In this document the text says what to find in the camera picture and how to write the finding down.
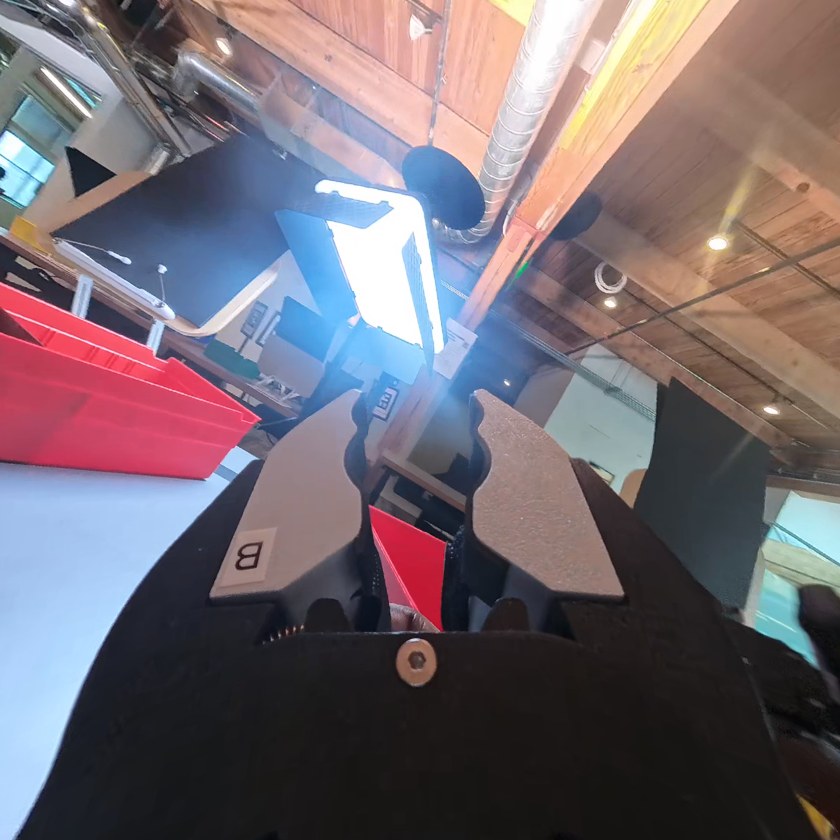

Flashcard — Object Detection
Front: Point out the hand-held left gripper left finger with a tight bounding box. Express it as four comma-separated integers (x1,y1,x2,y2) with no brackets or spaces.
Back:
210,389,375,608

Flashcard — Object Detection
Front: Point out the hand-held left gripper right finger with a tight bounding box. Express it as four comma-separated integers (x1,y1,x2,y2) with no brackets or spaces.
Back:
465,389,626,602

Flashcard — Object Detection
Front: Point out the person's left hand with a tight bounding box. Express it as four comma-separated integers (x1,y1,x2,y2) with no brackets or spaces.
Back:
387,604,438,633

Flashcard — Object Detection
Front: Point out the white paper notice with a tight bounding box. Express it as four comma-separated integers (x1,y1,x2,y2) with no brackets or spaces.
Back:
433,319,480,380

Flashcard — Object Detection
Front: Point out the led light panel on stand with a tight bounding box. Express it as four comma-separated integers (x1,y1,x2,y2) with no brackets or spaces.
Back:
276,178,448,368

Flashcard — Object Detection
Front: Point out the silver ventilation duct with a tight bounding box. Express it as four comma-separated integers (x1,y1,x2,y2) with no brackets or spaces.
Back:
433,0,606,245

